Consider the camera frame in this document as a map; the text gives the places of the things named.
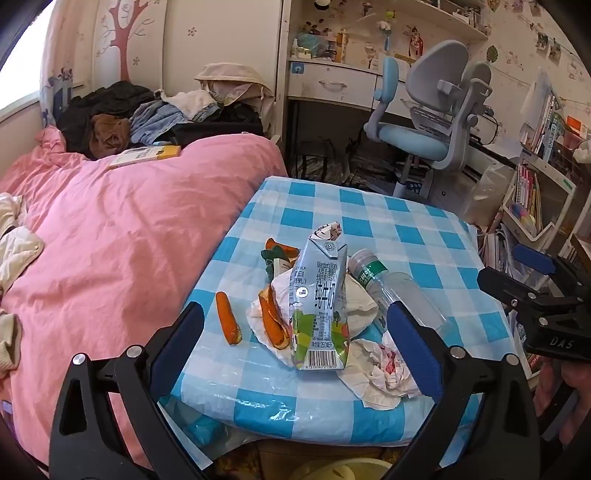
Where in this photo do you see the grey milk carton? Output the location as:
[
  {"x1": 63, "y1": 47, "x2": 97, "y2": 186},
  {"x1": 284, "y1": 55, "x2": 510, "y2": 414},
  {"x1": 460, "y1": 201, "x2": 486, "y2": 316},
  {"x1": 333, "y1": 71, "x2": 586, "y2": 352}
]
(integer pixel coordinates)
[{"x1": 290, "y1": 228, "x2": 352, "y2": 371}]

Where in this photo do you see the clear plastic bag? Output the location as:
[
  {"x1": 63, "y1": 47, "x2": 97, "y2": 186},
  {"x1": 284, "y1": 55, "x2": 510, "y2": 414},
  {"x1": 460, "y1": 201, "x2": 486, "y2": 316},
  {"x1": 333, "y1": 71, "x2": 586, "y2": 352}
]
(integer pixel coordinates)
[{"x1": 464, "y1": 161, "x2": 513, "y2": 227}]

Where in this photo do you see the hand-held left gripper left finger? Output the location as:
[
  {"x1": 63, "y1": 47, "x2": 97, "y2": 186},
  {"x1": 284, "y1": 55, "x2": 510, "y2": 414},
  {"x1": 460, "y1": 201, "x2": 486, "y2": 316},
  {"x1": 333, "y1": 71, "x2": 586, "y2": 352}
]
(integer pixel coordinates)
[{"x1": 48, "y1": 301, "x2": 208, "y2": 480}]

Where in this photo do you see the stained tissue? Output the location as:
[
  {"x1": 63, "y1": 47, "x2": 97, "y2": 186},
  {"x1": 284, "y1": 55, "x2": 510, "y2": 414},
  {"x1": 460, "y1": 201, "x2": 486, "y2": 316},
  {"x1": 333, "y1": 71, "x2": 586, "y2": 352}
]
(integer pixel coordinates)
[{"x1": 339, "y1": 332, "x2": 423, "y2": 411}]

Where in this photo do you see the white book rack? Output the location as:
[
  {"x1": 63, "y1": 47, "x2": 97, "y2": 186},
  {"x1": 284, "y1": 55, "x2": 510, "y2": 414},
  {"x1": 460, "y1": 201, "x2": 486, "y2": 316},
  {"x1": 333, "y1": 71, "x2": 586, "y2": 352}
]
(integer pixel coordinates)
[{"x1": 501, "y1": 69, "x2": 591, "y2": 243}]

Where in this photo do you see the cream knit garment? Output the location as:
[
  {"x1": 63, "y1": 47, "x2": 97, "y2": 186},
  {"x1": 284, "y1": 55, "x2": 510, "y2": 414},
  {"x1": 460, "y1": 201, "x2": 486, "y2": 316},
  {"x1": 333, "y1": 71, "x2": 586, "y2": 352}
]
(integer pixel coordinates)
[{"x1": 0, "y1": 311, "x2": 23, "y2": 376}]

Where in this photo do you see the window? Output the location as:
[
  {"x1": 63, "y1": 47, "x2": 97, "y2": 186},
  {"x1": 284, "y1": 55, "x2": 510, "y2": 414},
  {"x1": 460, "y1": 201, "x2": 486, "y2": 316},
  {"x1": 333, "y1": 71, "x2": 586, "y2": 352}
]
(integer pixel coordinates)
[{"x1": 0, "y1": 46, "x2": 42, "y2": 114}]

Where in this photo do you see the white paper towel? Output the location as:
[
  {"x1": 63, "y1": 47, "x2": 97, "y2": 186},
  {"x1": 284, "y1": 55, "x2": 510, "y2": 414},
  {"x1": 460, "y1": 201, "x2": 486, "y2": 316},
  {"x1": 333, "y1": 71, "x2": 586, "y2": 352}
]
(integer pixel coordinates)
[{"x1": 249, "y1": 270, "x2": 380, "y2": 365}]

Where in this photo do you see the clear plastic bottle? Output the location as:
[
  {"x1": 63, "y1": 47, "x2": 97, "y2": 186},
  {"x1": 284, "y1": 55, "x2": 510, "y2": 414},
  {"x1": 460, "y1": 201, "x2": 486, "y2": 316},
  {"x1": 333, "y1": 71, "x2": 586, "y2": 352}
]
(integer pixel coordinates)
[{"x1": 347, "y1": 248, "x2": 455, "y2": 337}]

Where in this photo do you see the row of books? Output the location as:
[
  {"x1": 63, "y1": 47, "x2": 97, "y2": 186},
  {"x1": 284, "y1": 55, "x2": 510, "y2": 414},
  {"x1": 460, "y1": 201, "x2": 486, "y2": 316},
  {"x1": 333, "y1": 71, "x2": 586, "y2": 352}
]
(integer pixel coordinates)
[
  {"x1": 512, "y1": 164, "x2": 543, "y2": 232},
  {"x1": 531, "y1": 92, "x2": 566, "y2": 158}
]

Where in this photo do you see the teal packet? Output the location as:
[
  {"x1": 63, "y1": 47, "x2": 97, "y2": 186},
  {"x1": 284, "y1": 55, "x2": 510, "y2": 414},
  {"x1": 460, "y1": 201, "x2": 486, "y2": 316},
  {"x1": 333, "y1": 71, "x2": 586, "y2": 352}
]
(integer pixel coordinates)
[{"x1": 295, "y1": 32, "x2": 340, "y2": 59}]

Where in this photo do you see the cream padded jacket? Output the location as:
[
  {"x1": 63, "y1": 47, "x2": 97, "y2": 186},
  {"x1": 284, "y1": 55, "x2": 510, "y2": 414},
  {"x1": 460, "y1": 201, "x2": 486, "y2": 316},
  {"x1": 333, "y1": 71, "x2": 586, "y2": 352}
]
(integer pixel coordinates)
[{"x1": 0, "y1": 193, "x2": 44, "y2": 296}]

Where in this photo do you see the pink duvet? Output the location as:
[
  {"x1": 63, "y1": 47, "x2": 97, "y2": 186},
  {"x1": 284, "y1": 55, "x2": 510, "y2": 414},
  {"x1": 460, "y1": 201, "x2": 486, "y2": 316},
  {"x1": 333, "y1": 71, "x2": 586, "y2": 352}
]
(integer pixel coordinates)
[{"x1": 0, "y1": 124, "x2": 289, "y2": 472}]

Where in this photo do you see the blue denim garment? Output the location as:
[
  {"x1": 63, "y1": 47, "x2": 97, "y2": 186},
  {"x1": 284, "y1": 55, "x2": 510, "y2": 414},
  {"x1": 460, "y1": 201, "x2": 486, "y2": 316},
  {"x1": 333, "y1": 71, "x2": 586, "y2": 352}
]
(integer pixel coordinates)
[{"x1": 129, "y1": 100, "x2": 190, "y2": 144}]

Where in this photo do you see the brown garment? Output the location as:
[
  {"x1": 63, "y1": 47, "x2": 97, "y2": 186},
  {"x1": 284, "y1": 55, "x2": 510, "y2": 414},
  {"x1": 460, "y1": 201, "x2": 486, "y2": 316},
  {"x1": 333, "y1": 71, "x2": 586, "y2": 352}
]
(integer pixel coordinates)
[{"x1": 89, "y1": 114, "x2": 131, "y2": 158}]

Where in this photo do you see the yellow book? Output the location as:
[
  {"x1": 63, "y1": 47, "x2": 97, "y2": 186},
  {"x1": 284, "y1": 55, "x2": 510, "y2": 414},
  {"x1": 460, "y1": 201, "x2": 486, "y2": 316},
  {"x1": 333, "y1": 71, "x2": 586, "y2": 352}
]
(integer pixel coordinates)
[{"x1": 108, "y1": 144, "x2": 182, "y2": 171}]

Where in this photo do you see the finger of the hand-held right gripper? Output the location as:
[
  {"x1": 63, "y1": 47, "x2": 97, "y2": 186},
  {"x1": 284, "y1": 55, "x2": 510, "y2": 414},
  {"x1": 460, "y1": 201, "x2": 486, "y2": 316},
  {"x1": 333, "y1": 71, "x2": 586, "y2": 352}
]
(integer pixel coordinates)
[
  {"x1": 477, "y1": 267, "x2": 591, "y2": 324},
  {"x1": 512, "y1": 244, "x2": 591, "y2": 298}
]

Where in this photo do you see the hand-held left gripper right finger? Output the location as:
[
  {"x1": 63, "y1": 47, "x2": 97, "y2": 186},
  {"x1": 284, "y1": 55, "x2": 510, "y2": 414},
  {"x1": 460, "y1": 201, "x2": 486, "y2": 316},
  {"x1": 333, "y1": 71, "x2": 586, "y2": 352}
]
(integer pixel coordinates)
[{"x1": 383, "y1": 300, "x2": 541, "y2": 480}]

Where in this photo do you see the white desk with shelves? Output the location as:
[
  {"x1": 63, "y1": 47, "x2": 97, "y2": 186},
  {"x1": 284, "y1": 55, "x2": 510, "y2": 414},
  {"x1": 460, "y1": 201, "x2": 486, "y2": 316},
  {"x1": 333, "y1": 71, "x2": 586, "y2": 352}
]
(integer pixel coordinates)
[{"x1": 277, "y1": 0, "x2": 522, "y2": 176}]

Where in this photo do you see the black clothes pile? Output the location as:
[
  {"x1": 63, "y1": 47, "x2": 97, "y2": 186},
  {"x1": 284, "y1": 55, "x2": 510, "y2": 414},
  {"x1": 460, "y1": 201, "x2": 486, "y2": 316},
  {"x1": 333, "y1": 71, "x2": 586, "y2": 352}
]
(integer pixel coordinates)
[{"x1": 58, "y1": 80, "x2": 158, "y2": 160}]

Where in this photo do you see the blue checked tablecloth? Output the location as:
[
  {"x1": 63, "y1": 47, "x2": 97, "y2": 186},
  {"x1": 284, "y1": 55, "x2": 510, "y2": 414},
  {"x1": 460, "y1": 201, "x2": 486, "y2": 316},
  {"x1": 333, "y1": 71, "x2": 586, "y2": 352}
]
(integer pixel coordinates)
[{"x1": 168, "y1": 175, "x2": 525, "y2": 439}]

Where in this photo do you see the white desk drawer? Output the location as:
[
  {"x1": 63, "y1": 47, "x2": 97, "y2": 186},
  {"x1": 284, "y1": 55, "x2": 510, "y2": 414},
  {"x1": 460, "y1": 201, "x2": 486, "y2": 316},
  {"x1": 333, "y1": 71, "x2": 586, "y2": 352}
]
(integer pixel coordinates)
[{"x1": 288, "y1": 62, "x2": 377, "y2": 99}]

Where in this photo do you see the white cloth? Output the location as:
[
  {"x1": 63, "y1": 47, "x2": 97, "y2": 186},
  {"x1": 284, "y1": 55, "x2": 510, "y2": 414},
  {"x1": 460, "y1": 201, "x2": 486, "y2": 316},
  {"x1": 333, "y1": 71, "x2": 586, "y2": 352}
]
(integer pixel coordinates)
[{"x1": 159, "y1": 89, "x2": 219, "y2": 121}]

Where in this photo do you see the blue grey desk chair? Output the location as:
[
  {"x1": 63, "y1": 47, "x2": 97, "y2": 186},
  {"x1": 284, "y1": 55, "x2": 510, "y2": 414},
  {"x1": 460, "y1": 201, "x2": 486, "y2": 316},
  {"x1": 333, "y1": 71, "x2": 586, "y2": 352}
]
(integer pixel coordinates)
[{"x1": 364, "y1": 39, "x2": 494, "y2": 199}]

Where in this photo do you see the hanging photo string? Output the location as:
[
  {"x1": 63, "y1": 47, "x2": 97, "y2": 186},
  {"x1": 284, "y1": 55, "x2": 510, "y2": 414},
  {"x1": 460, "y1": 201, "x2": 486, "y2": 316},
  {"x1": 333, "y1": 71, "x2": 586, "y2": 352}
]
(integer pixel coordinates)
[{"x1": 531, "y1": 32, "x2": 591, "y2": 75}]

